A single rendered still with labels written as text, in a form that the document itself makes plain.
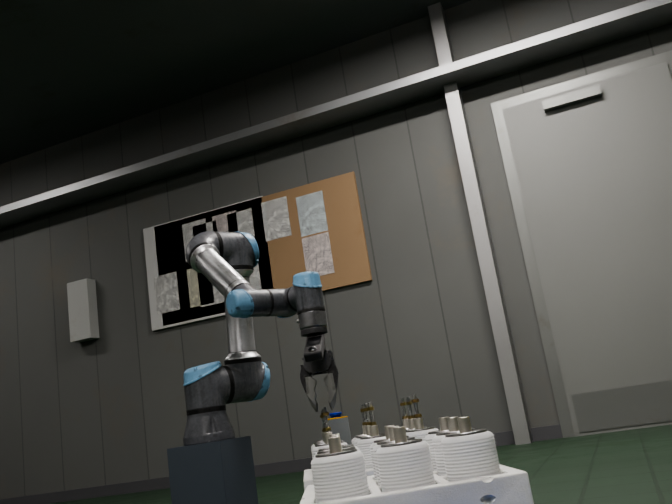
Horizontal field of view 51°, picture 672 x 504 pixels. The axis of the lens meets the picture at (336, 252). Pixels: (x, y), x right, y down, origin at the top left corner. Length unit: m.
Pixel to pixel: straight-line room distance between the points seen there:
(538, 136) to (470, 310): 1.19
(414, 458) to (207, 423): 0.97
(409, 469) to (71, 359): 5.00
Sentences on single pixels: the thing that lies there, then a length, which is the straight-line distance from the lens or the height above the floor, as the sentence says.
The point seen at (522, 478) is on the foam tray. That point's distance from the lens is 1.26.
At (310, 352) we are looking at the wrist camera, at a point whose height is 0.48.
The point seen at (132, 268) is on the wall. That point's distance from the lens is 5.78.
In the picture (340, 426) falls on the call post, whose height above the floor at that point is 0.29.
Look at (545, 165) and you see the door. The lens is 4.64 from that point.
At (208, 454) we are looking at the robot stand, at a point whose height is 0.27.
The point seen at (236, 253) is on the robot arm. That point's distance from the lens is 2.22.
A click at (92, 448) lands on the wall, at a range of 5.93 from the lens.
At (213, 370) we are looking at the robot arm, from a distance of 2.14.
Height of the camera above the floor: 0.31
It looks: 13 degrees up
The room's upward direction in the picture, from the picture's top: 9 degrees counter-clockwise
